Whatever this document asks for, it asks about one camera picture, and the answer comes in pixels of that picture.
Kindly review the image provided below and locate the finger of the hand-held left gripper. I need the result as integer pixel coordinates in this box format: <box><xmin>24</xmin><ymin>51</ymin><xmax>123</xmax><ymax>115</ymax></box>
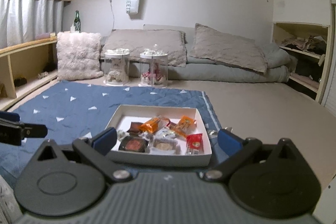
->
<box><xmin>0</xmin><ymin>112</ymin><xmax>21</xmax><ymax>122</ymax></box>
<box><xmin>0</xmin><ymin>121</ymin><xmax>48</xmax><ymax>146</ymax></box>

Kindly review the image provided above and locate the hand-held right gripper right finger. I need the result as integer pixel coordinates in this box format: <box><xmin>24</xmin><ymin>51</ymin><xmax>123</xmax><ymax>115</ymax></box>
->
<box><xmin>204</xmin><ymin>129</ymin><xmax>305</xmax><ymax>183</ymax></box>

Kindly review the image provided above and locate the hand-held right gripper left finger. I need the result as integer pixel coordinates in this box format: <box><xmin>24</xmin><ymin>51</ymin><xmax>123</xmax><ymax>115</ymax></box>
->
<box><xmin>31</xmin><ymin>126</ymin><xmax>131</xmax><ymax>183</ymax></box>

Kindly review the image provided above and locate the black tray snack packet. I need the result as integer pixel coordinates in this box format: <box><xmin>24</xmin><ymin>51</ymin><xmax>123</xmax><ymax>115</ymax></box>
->
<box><xmin>119</xmin><ymin>135</ymin><xmax>148</xmax><ymax>153</ymax></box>

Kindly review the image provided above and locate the small brown snack packet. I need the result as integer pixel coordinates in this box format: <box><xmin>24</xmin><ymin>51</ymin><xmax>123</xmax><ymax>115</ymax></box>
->
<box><xmin>128</xmin><ymin>122</ymin><xmax>143</xmax><ymax>134</ymax></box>

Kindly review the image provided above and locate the red snack packet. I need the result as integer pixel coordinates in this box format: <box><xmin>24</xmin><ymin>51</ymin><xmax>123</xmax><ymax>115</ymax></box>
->
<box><xmin>186</xmin><ymin>133</ymin><xmax>204</xmax><ymax>156</ymax></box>

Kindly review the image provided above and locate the white cardboard box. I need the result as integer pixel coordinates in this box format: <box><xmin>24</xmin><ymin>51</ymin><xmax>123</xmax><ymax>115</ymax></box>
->
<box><xmin>105</xmin><ymin>105</ymin><xmax>213</xmax><ymax>168</ymax></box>

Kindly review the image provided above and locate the orange cookie packet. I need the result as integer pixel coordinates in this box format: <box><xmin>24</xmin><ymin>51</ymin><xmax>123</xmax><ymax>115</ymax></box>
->
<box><xmin>172</xmin><ymin>115</ymin><xmax>197</xmax><ymax>138</ymax></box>

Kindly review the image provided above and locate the long orange snack packet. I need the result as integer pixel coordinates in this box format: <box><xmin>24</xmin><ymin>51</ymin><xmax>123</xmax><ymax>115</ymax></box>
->
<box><xmin>139</xmin><ymin>117</ymin><xmax>171</xmax><ymax>134</ymax></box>

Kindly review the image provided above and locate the clear round pastry packet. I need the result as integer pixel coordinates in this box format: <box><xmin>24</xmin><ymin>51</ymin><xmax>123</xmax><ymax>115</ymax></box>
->
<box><xmin>150</xmin><ymin>137</ymin><xmax>181</xmax><ymax>156</ymax></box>

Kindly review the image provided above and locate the silver foil snack packet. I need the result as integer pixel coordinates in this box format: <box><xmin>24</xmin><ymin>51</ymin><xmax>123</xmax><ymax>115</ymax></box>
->
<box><xmin>155</xmin><ymin>127</ymin><xmax>176</xmax><ymax>139</ymax></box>

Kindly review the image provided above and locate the blue blanket with white triangles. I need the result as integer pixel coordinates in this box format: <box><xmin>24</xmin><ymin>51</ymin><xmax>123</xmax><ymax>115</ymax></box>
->
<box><xmin>0</xmin><ymin>80</ymin><xmax>222</xmax><ymax>182</ymax></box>

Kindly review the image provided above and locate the white doll figurine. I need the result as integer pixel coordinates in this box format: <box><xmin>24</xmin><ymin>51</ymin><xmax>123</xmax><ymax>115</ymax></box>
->
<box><xmin>106</xmin><ymin>60</ymin><xmax>126</xmax><ymax>83</ymax></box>

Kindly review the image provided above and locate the folded grey duvet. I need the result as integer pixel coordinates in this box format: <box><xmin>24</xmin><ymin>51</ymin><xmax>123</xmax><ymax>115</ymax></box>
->
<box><xmin>101</xmin><ymin>24</ymin><xmax>292</xmax><ymax>83</ymax></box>

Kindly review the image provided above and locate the long wooden shelf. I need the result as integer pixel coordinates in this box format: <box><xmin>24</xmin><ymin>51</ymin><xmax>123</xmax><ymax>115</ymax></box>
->
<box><xmin>0</xmin><ymin>36</ymin><xmax>59</xmax><ymax>111</ymax></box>

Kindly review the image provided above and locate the pink doll figurine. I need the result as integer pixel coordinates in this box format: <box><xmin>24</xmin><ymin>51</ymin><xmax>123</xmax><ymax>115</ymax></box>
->
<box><xmin>141</xmin><ymin>64</ymin><xmax>166</xmax><ymax>84</ymax></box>

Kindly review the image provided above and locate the clear case with white doll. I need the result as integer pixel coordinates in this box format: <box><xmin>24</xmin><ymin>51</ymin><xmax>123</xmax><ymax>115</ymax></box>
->
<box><xmin>104</xmin><ymin>48</ymin><xmax>130</xmax><ymax>86</ymax></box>

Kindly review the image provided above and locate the fluffy white pillow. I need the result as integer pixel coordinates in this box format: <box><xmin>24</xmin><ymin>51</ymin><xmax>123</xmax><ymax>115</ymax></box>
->
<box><xmin>56</xmin><ymin>31</ymin><xmax>104</xmax><ymax>81</ymax></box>

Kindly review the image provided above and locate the clear case with pink doll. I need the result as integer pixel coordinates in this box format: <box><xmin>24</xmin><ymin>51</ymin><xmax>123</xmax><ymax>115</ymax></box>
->
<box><xmin>139</xmin><ymin>43</ymin><xmax>168</xmax><ymax>88</ymax></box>

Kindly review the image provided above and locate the grey curtain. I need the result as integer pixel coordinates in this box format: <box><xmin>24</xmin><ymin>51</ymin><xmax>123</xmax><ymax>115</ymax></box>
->
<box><xmin>0</xmin><ymin>0</ymin><xmax>65</xmax><ymax>49</ymax></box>

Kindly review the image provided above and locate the wide grey quilted pillow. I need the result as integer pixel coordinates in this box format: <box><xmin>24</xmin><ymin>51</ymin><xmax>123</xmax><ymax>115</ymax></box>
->
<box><xmin>101</xmin><ymin>29</ymin><xmax>187</xmax><ymax>67</ymax></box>

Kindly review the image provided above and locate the pile of clothes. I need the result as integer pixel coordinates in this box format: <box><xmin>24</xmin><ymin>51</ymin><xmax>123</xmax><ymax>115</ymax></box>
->
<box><xmin>280</xmin><ymin>35</ymin><xmax>328</xmax><ymax>52</ymax></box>

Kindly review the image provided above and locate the cream wall shelf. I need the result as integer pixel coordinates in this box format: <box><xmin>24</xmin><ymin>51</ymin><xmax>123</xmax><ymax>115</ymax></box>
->
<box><xmin>272</xmin><ymin>21</ymin><xmax>331</xmax><ymax>105</ymax></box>

